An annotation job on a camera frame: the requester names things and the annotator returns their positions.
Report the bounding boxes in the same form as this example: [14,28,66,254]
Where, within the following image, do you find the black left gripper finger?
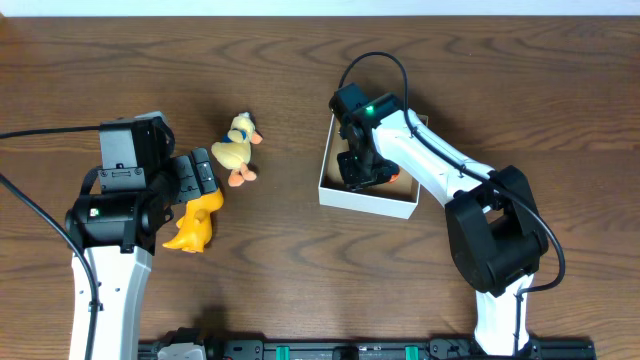
[191,148,218,194]
[170,155,201,203]

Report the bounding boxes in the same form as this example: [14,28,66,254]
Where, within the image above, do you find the orange toy dinosaur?
[162,189,224,253]

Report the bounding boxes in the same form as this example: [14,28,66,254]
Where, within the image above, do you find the yellow plush duck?
[211,112,263,187]

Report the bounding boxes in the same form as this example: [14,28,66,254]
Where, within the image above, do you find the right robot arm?
[329,84,548,356]

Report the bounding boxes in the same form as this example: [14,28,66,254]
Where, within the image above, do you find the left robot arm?
[66,148,224,359]

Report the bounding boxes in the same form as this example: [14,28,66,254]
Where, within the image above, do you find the white cardboard box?
[318,116,420,219]

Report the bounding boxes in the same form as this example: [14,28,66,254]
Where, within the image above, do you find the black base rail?
[137,328,596,360]

